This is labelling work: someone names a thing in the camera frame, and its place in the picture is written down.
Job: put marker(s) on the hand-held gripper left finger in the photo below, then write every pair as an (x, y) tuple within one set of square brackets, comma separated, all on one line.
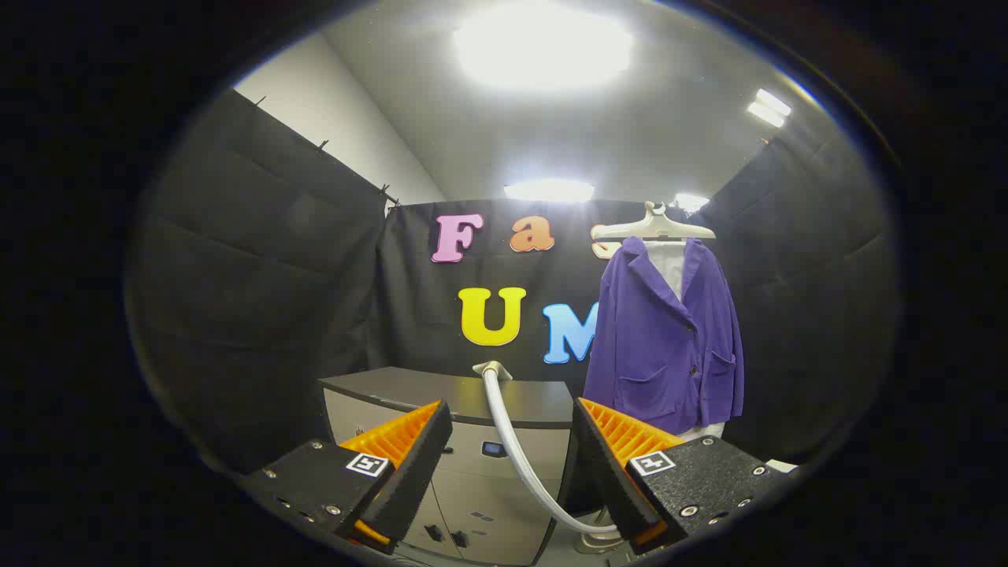
[(409, 480)]

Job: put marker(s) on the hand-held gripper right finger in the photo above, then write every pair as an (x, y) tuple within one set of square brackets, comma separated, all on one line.
[(606, 480)]

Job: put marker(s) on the white shirt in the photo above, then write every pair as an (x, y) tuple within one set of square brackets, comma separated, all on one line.
[(669, 264)]

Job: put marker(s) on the white clothes hanger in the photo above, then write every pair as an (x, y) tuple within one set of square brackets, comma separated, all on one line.
[(654, 227)]

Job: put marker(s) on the grey cabinet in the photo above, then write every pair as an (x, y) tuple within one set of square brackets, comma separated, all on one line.
[(441, 394)]

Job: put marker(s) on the ceiling light panel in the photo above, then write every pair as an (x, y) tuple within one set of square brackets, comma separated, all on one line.
[(769, 108), (549, 190), (543, 43), (691, 201)]

